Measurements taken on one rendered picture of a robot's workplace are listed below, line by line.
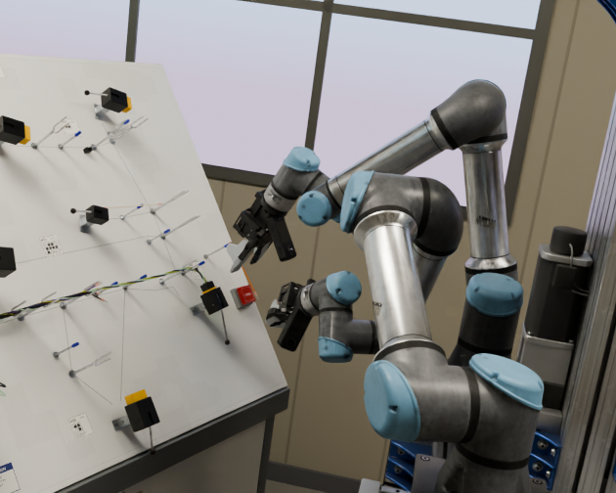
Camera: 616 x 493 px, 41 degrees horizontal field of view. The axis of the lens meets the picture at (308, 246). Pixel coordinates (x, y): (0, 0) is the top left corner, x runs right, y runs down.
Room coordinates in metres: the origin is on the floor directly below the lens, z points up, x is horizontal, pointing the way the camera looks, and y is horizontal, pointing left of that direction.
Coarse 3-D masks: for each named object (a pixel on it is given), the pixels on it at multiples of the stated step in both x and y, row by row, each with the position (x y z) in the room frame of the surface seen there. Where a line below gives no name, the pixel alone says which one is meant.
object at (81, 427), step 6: (84, 414) 1.66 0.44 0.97; (72, 420) 1.63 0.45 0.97; (78, 420) 1.64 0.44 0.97; (84, 420) 1.65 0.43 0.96; (72, 426) 1.62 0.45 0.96; (78, 426) 1.63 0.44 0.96; (84, 426) 1.64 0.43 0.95; (90, 426) 1.65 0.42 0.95; (78, 432) 1.63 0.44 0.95; (84, 432) 1.64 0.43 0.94; (90, 432) 1.65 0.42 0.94; (78, 438) 1.62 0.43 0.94
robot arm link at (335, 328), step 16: (320, 320) 1.72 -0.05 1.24; (336, 320) 1.70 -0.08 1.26; (352, 320) 1.72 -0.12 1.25; (320, 336) 1.69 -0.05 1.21; (336, 336) 1.68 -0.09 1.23; (352, 336) 1.69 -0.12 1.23; (368, 336) 1.70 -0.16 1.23; (320, 352) 1.68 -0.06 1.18; (336, 352) 1.66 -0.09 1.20; (352, 352) 1.68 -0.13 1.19; (368, 352) 1.70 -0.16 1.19
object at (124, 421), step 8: (144, 400) 1.68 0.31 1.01; (152, 400) 1.70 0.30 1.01; (128, 408) 1.68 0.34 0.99; (136, 408) 1.66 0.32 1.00; (144, 408) 1.67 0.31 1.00; (152, 408) 1.69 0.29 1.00; (128, 416) 1.68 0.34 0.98; (136, 416) 1.66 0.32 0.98; (144, 416) 1.66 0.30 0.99; (152, 416) 1.68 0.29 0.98; (120, 424) 1.71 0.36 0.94; (128, 424) 1.69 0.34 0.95; (136, 424) 1.66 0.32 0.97; (144, 424) 1.65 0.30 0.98; (152, 424) 1.66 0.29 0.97; (152, 440) 1.67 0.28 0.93; (152, 448) 1.66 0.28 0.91
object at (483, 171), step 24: (504, 96) 1.87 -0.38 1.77; (504, 120) 1.81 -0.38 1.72; (480, 144) 1.79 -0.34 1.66; (480, 168) 1.80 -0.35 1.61; (480, 192) 1.80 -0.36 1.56; (504, 192) 1.82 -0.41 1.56; (480, 216) 1.80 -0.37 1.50; (504, 216) 1.81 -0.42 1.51; (480, 240) 1.80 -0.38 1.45; (504, 240) 1.80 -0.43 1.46; (480, 264) 1.79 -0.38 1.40; (504, 264) 1.78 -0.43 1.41
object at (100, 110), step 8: (112, 88) 2.16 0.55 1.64; (104, 96) 2.16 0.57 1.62; (112, 96) 2.15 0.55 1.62; (120, 96) 2.17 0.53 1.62; (96, 104) 2.21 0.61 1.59; (104, 104) 2.14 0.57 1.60; (112, 104) 2.15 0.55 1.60; (120, 104) 2.15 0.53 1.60; (96, 112) 2.19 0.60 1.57; (104, 112) 2.19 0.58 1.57
